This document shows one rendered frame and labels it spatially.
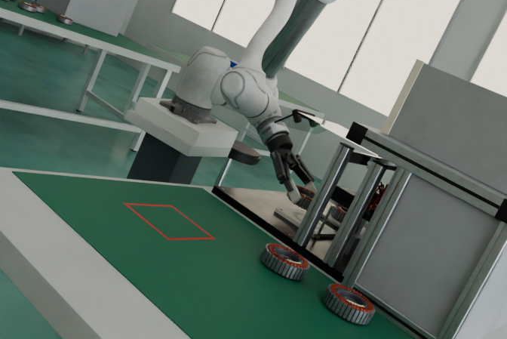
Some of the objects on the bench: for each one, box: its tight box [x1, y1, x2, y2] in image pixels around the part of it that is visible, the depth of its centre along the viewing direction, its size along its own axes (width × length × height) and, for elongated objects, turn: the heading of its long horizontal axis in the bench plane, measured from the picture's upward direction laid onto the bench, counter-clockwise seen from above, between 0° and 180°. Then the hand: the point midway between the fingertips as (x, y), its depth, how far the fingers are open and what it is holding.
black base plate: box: [211, 186, 368, 282], centre depth 187 cm, size 47×64×2 cm
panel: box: [342, 166, 401, 277], centre depth 171 cm, size 1×66×30 cm, turn 76°
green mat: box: [11, 171, 415, 339], centre depth 123 cm, size 94×61×1 cm, turn 166°
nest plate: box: [275, 208, 337, 238], centre depth 178 cm, size 15×15×1 cm
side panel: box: [341, 168, 507, 339], centre depth 137 cm, size 28×3×32 cm, turn 166°
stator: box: [260, 243, 310, 280], centre depth 139 cm, size 11×11×4 cm
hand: (305, 196), depth 180 cm, fingers closed on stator, 11 cm apart
